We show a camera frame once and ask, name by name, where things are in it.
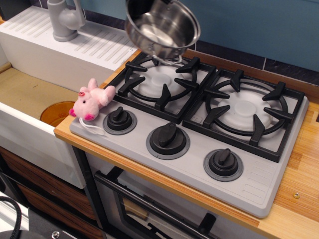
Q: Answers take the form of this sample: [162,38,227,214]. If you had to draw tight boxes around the pink stuffed pig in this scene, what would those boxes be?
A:
[69,78,116,121]

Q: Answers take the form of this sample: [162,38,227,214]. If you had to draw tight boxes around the black middle stove knob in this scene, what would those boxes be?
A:
[146,122,190,160]

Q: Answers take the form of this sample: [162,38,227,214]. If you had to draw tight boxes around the black right stove knob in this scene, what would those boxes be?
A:
[203,148,244,182]

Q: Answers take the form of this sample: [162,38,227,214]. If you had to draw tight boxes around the grey toy stove top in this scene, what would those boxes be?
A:
[69,46,310,219]

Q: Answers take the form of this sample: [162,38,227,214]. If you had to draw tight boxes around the wooden drawer fronts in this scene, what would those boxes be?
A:
[0,148,106,239]

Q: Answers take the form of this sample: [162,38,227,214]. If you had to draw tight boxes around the orange plastic bowl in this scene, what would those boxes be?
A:
[40,101,75,127]

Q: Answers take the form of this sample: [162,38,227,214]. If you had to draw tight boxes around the black left stove knob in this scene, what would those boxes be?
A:
[103,107,137,135]

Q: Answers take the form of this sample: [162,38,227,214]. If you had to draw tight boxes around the oven door with black handle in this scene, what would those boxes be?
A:
[93,166,240,239]

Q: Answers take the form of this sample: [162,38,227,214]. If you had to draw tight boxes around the grey toy faucet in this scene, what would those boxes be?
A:
[47,0,86,42]

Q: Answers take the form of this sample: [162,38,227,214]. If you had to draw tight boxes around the black stove knob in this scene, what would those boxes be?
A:
[203,148,244,182]
[103,107,137,135]
[146,122,190,160]

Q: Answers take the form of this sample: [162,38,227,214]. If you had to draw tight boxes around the stainless steel pan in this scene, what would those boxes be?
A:
[125,0,201,65]

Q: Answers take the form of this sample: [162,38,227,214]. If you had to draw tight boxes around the black braided cable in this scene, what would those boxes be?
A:
[0,196,23,232]

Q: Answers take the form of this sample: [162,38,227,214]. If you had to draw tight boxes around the black right burner grate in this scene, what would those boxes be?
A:
[182,69,309,163]

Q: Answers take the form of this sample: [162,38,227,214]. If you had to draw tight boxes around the white toy sink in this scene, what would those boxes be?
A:
[0,6,136,189]

